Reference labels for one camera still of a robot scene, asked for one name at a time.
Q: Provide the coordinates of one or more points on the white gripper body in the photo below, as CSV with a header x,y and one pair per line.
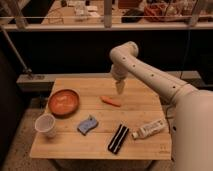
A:
x,y
120,86

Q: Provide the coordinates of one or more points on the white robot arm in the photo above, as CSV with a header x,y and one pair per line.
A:
x,y
192,132

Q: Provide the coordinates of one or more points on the orange carrot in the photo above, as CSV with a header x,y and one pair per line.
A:
x,y
110,101

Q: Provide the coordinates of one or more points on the wooden table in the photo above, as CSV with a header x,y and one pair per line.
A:
x,y
139,105

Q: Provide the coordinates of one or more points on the black striped eraser block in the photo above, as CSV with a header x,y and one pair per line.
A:
x,y
118,139

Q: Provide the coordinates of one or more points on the white plastic bottle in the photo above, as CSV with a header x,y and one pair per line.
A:
x,y
149,129

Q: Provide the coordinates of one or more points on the orange bowl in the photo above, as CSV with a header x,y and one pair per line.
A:
x,y
63,102

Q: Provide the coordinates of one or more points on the white plastic cup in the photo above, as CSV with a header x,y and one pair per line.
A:
x,y
45,124

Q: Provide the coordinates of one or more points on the red basket in background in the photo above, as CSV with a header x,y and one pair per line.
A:
x,y
162,12

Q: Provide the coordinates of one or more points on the metal diagonal pole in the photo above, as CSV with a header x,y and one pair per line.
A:
x,y
27,70

